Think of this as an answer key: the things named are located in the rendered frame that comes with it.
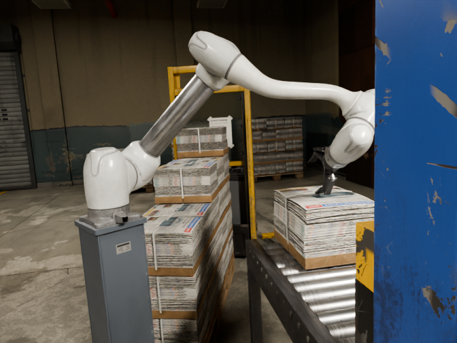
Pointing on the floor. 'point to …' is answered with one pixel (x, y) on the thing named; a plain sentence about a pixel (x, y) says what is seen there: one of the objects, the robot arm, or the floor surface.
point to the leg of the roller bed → (255, 309)
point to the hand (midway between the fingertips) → (315, 175)
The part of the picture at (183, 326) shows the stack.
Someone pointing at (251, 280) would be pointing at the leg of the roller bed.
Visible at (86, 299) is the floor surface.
